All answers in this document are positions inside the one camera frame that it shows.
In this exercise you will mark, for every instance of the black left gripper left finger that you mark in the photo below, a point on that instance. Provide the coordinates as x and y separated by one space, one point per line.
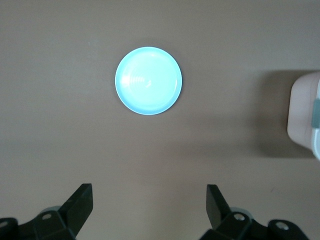
75 212

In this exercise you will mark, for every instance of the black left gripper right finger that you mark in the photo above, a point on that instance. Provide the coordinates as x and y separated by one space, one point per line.
220 215

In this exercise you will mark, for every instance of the white plastic container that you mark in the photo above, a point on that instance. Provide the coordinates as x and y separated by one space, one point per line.
300 112

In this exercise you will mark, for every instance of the light blue round plate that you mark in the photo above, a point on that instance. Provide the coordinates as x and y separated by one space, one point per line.
150 82

